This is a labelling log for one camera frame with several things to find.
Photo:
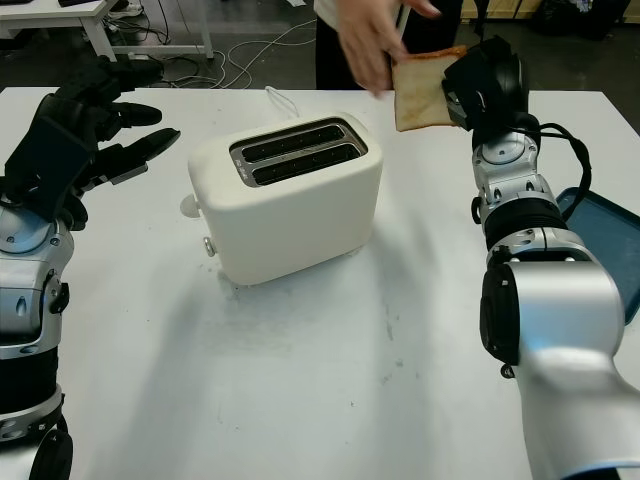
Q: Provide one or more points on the person's left hand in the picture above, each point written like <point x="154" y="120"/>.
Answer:
<point x="425" y="6"/>

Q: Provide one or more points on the person's right hand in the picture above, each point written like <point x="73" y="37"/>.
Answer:
<point x="370" y="40"/>

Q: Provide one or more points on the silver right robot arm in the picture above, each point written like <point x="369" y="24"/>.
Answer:
<point x="560" y="310"/>

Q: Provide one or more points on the white two-slot toaster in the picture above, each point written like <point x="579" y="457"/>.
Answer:
<point x="290" y="225"/>

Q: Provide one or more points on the white power strip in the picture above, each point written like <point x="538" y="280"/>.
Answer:
<point x="139" y="57"/>

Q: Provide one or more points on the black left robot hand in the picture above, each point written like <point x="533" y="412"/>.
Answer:
<point x="130" y="150"/>

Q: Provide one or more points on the slice of toast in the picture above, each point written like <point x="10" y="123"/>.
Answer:
<point x="420" y="90"/>

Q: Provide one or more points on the white desk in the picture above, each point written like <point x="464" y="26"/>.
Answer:
<point x="50" y="12"/>

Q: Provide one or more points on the wooden crate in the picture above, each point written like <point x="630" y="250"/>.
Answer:
<point x="500" y="7"/>

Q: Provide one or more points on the black bag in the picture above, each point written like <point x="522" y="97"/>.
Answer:
<point x="575" y="20"/>

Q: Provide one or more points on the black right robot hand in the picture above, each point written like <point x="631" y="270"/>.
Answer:
<point x="512" y="75"/>

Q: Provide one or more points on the blue plastic tray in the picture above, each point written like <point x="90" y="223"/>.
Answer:
<point x="605" y="240"/>

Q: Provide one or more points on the person in black trousers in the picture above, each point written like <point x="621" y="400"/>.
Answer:
<point x="330" y="65"/>

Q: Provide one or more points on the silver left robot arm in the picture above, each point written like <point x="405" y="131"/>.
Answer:
<point x="25" y="310"/>

